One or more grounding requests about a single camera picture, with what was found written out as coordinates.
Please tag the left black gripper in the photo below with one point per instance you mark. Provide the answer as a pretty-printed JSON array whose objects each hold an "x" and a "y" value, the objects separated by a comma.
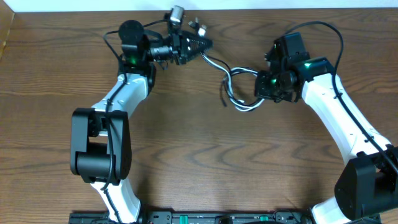
[{"x": 179, "y": 50}]

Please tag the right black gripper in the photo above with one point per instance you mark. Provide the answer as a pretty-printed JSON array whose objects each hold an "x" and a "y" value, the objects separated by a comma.
[{"x": 262, "y": 91}]

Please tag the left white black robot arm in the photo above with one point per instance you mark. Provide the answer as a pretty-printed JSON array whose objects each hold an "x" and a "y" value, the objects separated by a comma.
[{"x": 100, "y": 147}]

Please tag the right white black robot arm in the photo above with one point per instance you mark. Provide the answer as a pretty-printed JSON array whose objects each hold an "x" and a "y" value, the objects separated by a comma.
[{"x": 368, "y": 184}]

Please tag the cardboard side panel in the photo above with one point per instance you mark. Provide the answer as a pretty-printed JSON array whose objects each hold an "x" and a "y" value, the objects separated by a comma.
[{"x": 6, "y": 20}]

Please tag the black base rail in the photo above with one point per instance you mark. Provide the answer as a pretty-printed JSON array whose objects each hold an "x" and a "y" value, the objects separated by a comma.
[{"x": 163, "y": 217}]

